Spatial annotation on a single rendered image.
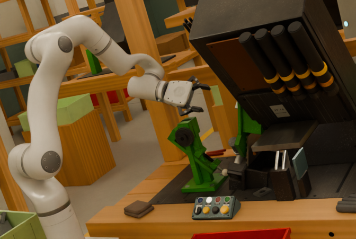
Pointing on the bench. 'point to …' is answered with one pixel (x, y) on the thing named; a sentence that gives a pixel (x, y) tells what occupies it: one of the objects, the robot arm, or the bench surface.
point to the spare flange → (262, 192)
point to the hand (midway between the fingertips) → (203, 98)
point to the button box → (233, 206)
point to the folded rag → (138, 209)
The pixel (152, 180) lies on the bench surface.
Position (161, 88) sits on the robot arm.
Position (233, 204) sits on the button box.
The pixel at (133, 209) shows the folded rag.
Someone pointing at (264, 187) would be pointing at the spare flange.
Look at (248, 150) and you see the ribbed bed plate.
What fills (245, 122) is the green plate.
